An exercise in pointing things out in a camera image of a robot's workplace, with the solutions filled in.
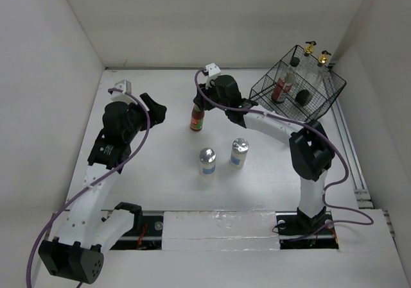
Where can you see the soy sauce bottle black cap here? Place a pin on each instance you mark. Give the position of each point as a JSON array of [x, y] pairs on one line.
[[286, 79]]

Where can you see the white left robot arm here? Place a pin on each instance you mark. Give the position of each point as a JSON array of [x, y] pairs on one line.
[[78, 249]]

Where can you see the red chili sauce bottle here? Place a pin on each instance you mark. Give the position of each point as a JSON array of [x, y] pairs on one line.
[[197, 118]]

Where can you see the black wire basket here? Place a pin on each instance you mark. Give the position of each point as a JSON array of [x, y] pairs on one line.
[[327, 92]]

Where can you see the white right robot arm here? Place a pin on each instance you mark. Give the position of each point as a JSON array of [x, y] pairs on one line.
[[310, 149]]

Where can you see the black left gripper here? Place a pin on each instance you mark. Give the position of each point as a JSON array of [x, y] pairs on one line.
[[156, 111]]

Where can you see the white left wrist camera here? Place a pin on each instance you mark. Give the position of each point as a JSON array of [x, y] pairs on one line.
[[123, 88]]

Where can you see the clear glass oil bottle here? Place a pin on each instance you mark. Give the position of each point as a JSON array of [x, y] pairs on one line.
[[304, 68]]

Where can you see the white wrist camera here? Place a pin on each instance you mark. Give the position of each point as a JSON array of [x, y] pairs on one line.
[[211, 72], [123, 88]]

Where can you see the spice shaker blue label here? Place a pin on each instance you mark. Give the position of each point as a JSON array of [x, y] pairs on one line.
[[239, 150]]

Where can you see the glass oil bottle dark residue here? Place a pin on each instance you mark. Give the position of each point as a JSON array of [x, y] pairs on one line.
[[303, 97]]

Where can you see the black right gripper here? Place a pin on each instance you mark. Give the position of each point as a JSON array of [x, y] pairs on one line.
[[201, 102]]

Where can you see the spice shaker silver lid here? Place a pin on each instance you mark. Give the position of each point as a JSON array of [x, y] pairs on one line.
[[207, 162]]

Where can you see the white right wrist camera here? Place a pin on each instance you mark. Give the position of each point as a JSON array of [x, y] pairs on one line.
[[211, 72]]

